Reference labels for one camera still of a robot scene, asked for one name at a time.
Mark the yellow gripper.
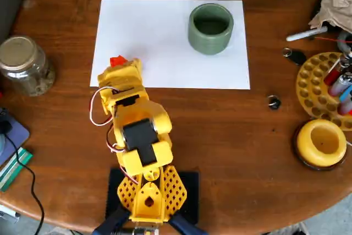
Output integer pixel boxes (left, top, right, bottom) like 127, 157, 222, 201
97, 58, 151, 116

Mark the orange printed object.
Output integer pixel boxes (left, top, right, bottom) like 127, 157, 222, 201
109, 55, 126, 68

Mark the yellow perforated robot base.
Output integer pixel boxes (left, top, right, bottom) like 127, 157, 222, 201
116, 164, 189, 223

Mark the green ribbed cup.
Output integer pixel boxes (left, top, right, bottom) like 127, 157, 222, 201
188, 3, 235, 56

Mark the yellow doughnut shaped object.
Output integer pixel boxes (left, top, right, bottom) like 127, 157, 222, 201
296, 119, 348, 167

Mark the white paper sheet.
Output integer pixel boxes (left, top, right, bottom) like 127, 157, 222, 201
90, 0, 251, 90

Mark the glass jar with gold lid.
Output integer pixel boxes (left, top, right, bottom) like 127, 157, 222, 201
0, 35, 56, 97

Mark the purple pad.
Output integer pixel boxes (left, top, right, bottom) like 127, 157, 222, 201
0, 107, 30, 166

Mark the black computer mouse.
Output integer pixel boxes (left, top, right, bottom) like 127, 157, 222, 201
0, 119, 13, 134

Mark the black base mat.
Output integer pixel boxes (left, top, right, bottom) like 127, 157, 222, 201
106, 167, 200, 226

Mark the green white book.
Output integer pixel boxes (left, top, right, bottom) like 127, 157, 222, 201
0, 147, 34, 193

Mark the blue clamp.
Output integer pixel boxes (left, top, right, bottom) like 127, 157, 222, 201
92, 207, 130, 235
168, 209, 207, 235

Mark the small metal binder clip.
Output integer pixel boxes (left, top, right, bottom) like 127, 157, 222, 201
267, 95, 282, 111

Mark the white marker pen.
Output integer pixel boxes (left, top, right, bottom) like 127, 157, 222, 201
285, 26, 329, 42

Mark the yellow round tape dispenser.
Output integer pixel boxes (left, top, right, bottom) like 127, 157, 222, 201
291, 121, 348, 172

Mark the yellow round holder with holes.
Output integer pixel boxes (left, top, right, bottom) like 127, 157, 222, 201
295, 51, 352, 132

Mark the red lighter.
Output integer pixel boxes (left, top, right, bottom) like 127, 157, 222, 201
323, 52, 352, 86

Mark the pink white lighter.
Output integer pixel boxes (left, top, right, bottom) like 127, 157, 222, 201
329, 72, 352, 97

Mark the blue lighter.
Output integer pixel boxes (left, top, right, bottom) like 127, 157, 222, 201
339, 85, 352, 104

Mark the crumpled brown paper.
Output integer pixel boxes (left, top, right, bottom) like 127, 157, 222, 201
309, 0, 352, 34

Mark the white red servo cable loop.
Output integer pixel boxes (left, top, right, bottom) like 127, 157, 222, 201
89, 86, 122, 127

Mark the white red cable along arm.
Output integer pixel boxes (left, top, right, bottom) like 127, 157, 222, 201
106, 122, 139, 185

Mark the black cable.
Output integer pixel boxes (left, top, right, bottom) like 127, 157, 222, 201
4, 132, 46, 235

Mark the black key fob with ring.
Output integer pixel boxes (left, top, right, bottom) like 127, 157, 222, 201
282, 47, 307, 67

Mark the thin red wire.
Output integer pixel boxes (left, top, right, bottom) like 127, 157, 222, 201
315, 36, 352, 44

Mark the grey metal ring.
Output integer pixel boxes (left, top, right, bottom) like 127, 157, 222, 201
337, 29, 352, 52

